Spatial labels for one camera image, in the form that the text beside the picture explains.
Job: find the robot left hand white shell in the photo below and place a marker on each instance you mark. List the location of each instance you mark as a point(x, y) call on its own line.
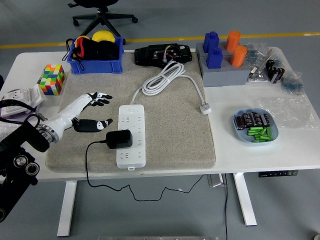
point(67, 116)

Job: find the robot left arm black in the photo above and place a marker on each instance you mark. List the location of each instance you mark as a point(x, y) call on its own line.
point(15, 150)

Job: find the colourful puzzle cube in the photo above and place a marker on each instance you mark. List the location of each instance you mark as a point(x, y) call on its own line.
point(52, 80)

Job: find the blue plastic bin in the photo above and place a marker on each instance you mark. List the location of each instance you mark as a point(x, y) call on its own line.
point(95, 67)

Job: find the clear bag of screws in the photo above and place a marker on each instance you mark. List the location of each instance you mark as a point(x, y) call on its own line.
point(3, 132)

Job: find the black cloth pouch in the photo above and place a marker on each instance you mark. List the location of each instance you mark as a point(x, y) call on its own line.
point(107, 51)

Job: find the yellow foam ball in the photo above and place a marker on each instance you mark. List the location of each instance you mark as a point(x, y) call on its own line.
point(102, 36)

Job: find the white table leg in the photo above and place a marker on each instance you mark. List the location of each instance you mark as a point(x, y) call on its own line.
point(246, 205)
point(66, 212)

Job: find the black open electronic device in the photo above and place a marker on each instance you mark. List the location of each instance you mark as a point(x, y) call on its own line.
point(147, 56)

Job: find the black office chair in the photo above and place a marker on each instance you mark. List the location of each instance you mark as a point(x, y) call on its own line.
point(105, 18)

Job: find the grey-brown mat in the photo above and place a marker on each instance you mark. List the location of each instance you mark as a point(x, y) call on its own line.
point(175, 140)

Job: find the grey block holder base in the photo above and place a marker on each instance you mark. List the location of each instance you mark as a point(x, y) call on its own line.
point(199, 50)
point(225, 77)

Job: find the blue square block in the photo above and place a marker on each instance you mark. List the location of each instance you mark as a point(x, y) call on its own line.
point(214, 58)
point(211, 41)

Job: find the metal box under table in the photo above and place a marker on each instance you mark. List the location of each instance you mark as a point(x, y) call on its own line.
point(215, 180)

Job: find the black capacitor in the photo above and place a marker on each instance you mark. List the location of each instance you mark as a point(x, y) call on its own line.
point(255, 117)
point(261, 119)
point(267, 120)
point(240, 123)
point(247, 118)

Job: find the light blue plate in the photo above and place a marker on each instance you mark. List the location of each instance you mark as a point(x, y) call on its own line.
point(241, 136)

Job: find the orange cylinder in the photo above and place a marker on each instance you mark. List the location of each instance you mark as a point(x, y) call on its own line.
point(238, 55)
point(232, 40)

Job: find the green cylinder piece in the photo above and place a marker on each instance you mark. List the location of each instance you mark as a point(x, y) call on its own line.
point(262, 137)
point(268, 132)
point(255, 129)
point(263, 132)
point(261, 140)
point(254, 133)

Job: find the clear bag of metal parts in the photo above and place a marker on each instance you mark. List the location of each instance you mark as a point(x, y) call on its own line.
point(257, 76)

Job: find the clear bag of blue parts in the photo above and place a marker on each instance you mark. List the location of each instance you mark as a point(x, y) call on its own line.
point(292, 83)
point(255, 53)

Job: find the clear bag of black capacitors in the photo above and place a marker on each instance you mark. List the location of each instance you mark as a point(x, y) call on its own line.
point(273, 71)

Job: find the black table control panel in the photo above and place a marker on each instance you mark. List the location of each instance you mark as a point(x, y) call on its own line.
point(277, 173)

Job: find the empty clear plastic bag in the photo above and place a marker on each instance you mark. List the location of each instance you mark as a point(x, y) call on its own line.
point(287, 110)

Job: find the grey round floor object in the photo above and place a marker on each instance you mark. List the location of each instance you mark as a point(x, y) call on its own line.
point(317, 237)

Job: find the white wall socket panel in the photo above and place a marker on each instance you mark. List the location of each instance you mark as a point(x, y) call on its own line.
point(15, 95)
point(36, 96)

